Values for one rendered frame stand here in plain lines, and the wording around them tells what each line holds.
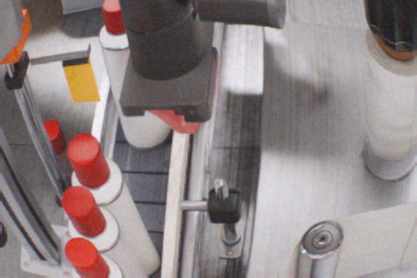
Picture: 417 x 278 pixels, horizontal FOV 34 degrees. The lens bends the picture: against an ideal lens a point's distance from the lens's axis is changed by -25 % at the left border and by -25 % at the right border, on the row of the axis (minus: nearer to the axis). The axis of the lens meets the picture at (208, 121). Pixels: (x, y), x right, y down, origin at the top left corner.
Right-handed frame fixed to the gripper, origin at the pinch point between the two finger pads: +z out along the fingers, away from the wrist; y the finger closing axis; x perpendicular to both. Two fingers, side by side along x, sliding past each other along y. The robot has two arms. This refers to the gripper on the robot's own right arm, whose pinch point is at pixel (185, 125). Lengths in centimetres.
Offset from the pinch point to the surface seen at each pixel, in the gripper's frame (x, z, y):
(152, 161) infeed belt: 6.1, 13.4, 5.6
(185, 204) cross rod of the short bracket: 1.5, 10.3, -1.5
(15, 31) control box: 5.6, -28.7, -14.0
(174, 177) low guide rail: 2.8, 9.9, 1.4
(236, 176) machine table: -1.7, 18.5, 7.1
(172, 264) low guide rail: 2.2, 9.8, -9.6
